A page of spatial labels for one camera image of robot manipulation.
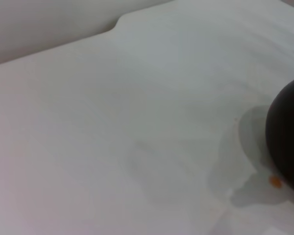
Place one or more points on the dark brown teacup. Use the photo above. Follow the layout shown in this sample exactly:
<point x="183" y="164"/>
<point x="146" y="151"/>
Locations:
<point x="289" y="134"/>

